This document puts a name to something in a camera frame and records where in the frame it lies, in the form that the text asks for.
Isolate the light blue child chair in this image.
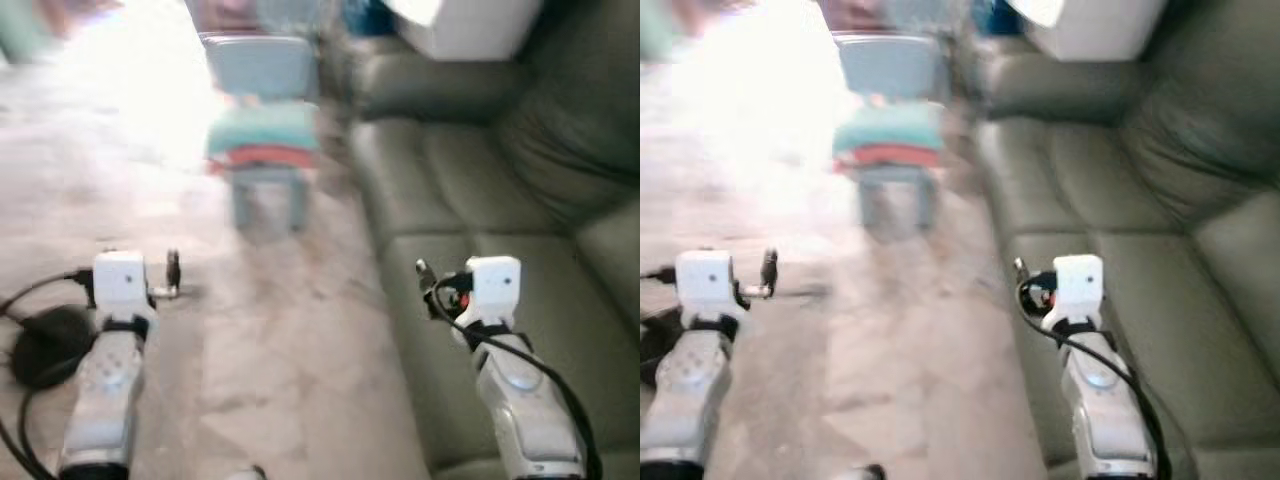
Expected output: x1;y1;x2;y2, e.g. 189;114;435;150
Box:
198;33;323;233
832;33;951;233

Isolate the grey green leather sofa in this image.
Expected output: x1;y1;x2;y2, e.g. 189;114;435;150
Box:
965;0;1280;480
340;0;641;480

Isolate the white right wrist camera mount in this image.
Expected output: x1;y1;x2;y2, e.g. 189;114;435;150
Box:
1052;255;1105;324
465;256;523;327

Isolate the teal dotted pillow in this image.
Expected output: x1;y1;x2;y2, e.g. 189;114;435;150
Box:
833;103;947;151
205;103;321;153

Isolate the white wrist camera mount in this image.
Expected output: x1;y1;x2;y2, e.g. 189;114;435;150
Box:
676;250;737;317
465;256;523;327
93;252;151;317
1052;255;1105;324

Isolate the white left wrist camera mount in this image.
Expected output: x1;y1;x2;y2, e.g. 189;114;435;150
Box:
93;252;151;317
676;250;737;317

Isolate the black round object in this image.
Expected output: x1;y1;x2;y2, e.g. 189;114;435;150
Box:
640;308;691;387
10;305;97;391

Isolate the white drawer cabinet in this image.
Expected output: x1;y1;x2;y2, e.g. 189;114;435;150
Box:
1005;0;1169;61
385;0;546;61

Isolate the teal green cabinet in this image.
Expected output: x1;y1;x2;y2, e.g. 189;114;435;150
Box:
640;0;681;61
0;0;53;63

